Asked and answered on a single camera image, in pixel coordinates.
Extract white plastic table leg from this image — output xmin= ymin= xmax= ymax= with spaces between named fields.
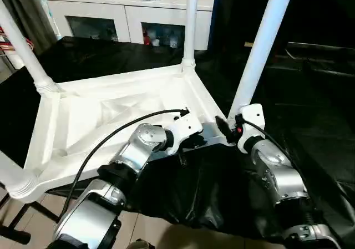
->
xmin=181 ymin=0 xmax=200 ymax=70
xmin=0 ymin=148 xmax=39 ymax=200
xmin=0 ymin=0 xmax=61 ymax=95
xmin=226 ymin=0 xmax=298 ymax=121

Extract white plastic table top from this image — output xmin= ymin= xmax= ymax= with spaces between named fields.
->
xmin=8 ymin=62 xmax=237 ymax=205

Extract black shiny mat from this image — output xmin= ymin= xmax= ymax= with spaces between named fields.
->
xmin=0 ymin=35 xmax=355 ymax=246

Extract grey robot foot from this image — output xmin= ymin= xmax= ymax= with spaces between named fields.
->
xmin=126 ymin=239 xmax=156 ymax=249

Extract black flat bar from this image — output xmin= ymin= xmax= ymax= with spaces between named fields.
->
xmin=286 ymin=41 xmax=355 ymax=52

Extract black cabinet with gold label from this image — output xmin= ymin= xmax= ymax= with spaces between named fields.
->
xmin=207 ymin=0 xmax=355 ymax=64

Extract white cabinet with glass doors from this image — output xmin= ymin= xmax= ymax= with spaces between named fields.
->
xmin=45 ymin=0 xmax=216 ymax=52

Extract grey curtain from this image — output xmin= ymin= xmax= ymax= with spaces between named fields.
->
xmin=4 ymin=0 xmax=58 ymax=48

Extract red clothes hangers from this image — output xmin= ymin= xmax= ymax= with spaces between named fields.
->
xmin=0 ymin=26 xmax=36 ymax=53

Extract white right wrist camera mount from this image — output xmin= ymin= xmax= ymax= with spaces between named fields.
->
xmin=235 ymin=103 xmax=266 ymax=155

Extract black folding table frame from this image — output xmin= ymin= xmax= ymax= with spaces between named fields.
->
xmin=0 ymin=186 xmax=61 ymax=245

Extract white post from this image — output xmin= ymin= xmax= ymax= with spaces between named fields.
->
xmin=7 ymin=52 xmax=25 ymax=70

